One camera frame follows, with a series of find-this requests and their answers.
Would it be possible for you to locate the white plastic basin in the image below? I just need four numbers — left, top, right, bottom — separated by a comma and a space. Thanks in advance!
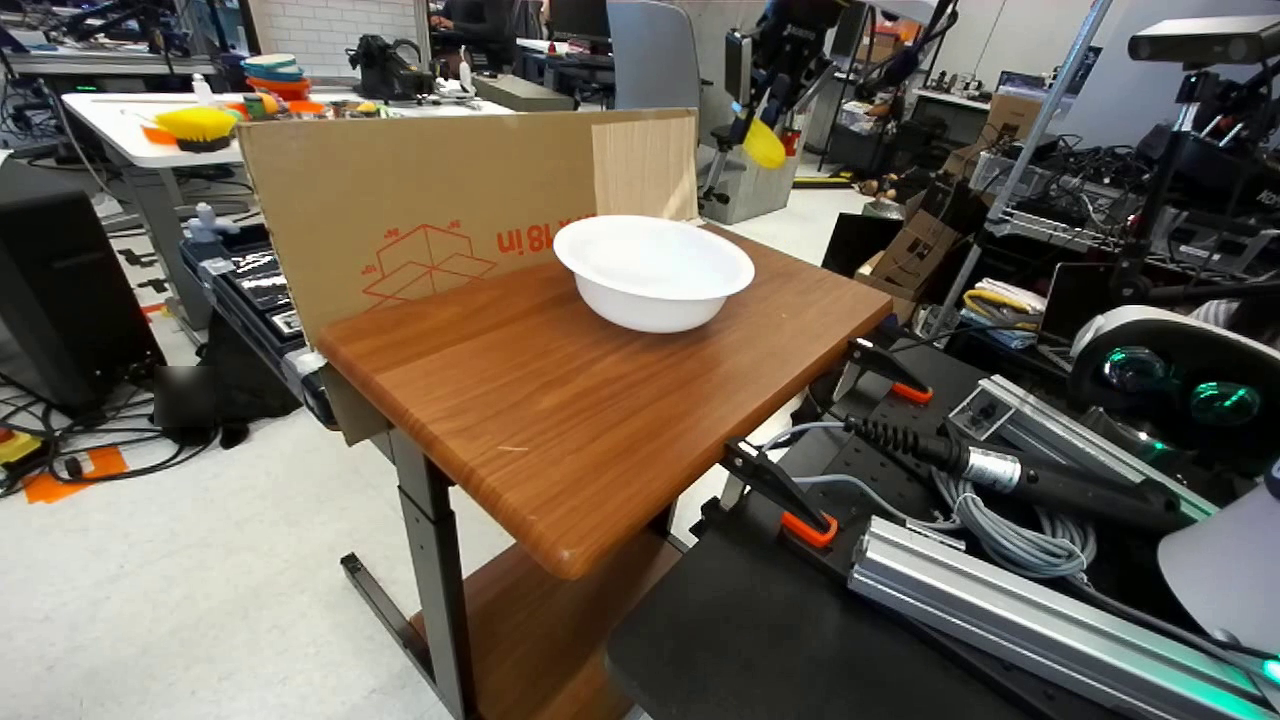
549, 211, 760, 337

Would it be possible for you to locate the brown wooden table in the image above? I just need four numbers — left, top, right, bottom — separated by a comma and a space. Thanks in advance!
316, 226, 894, 720

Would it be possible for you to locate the grey bin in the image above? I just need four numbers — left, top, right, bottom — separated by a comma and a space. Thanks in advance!
694, 132, 804, 230

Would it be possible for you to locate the black clamp orange tip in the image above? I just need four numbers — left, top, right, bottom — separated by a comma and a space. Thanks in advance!
725, 442, 845, 557
850, 337, 938, 408

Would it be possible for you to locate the brown cardboard sheet orange print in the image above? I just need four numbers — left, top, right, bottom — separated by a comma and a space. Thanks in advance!
240, 112, 698, 349

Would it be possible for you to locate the black device on desk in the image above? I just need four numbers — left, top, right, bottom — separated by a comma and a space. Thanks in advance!
347, 32, 437, 105

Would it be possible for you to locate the black bag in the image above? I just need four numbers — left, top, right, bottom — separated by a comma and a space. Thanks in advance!
149, 312, 303, 454

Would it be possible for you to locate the white pegboard panel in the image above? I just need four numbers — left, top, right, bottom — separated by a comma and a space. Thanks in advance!
243, 0, 433, 76

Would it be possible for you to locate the yellow object on desk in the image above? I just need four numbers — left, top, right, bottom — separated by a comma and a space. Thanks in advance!
152, 105, 243, 151

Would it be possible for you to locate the white VR headset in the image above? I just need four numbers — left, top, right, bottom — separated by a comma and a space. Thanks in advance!
1066, 300, 1280, 473

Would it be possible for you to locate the white desk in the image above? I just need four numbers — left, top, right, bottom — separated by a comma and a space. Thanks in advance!
61, 89, 515, 324

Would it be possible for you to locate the orange floor tape marker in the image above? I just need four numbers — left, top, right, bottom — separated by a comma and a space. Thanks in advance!
18, 446, 130, 510

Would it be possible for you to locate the black cabinet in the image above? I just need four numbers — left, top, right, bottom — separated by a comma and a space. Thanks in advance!
0, 164, 152, 416

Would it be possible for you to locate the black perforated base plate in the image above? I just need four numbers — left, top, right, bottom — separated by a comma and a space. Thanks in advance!
604, 495, 1070, 720

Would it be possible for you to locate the black handle silver collar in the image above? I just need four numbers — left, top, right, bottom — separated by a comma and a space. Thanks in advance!
850, 413, 1184, 534

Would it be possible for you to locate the grey coiled cable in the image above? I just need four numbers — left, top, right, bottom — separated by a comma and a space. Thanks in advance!
931, 473, 1103, 583

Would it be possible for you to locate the thick silver aluminium rail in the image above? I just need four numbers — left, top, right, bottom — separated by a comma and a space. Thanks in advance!
845, 517, 1280, 720

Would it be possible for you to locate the black camera bar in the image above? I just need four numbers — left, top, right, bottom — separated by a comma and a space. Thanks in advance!
1128, 14, 1280, 68

